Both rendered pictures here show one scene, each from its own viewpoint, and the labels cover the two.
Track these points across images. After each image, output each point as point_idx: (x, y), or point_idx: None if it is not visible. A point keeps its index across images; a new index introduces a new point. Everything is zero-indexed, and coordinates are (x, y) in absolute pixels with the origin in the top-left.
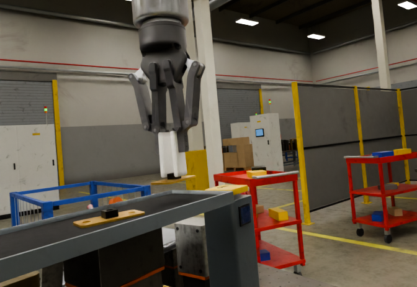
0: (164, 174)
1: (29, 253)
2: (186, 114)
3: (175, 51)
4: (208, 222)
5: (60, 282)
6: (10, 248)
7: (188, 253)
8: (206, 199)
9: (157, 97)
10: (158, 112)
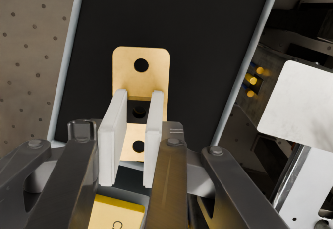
0: (152, 93)
1: None
2: (25, 159)
3: None
4: (143, 172)
5: (329, 35)
6: None
7: None
8: (61, 66)
9: (146, 220)
10: (153, 176)
